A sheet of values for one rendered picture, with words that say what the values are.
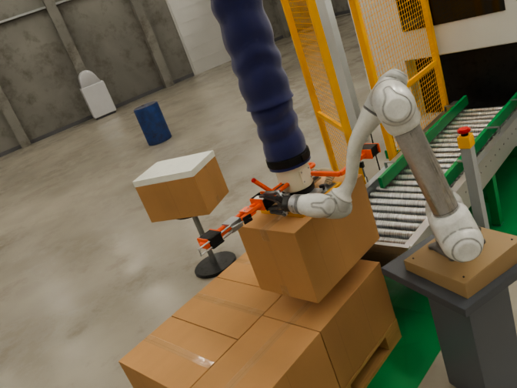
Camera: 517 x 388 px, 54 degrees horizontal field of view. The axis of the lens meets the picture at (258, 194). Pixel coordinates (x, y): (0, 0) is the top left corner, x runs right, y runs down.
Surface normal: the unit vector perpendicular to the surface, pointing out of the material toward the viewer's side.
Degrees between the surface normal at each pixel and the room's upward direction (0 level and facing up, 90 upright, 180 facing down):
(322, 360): 90
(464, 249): 95
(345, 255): 90
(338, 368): 90
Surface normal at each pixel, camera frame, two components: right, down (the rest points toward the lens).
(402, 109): -0.16, 0.30
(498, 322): 0.44, 0.20
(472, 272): -0.40, -0.86
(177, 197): -0.35, 0.47
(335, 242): 0.69, 0.04
